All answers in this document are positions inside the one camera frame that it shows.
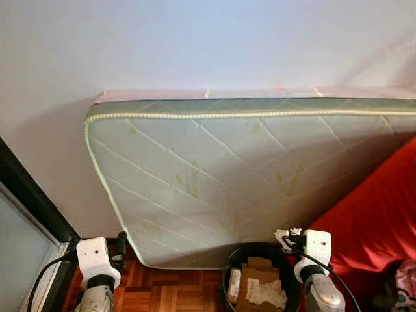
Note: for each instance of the pink cartoon print blanket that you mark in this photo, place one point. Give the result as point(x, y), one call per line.
point(408, 279)

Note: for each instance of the thin patterned mattress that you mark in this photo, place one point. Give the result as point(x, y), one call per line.
point(260, 93)

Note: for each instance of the crumpled white paper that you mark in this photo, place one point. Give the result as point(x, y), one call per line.
point(270, 294)

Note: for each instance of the small pale carton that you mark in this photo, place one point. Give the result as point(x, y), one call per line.
point(234, 285)

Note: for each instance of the frosted glass sliding door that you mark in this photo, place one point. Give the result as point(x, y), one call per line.
point(23, 247)

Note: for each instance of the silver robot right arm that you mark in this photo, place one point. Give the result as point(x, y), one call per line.
point(324, 296)

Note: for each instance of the black round waste bin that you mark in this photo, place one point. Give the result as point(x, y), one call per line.
point(257, 249)

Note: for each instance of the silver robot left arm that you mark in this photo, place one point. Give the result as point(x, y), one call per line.
point(96, 300)

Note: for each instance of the brown cardboard piece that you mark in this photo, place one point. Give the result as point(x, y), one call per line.
point(250, 292)

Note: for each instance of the white quilted green-edged mattress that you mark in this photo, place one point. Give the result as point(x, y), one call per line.
point(195, 175)

